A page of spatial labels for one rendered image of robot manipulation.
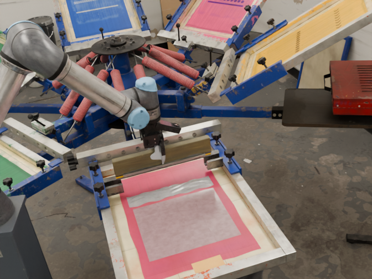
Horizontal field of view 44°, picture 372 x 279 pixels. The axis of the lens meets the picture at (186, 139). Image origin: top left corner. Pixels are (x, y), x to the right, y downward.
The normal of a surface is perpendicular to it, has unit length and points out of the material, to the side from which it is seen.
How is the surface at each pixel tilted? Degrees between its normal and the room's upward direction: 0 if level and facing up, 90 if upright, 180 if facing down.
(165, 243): 0
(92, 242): 0
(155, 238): 0
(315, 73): 79
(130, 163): 92
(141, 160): 92
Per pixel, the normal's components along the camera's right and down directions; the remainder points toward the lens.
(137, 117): 0.44, 0.43
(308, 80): -0.95, 0.07
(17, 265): 0.07, 0.52
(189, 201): -0.11, -0.85
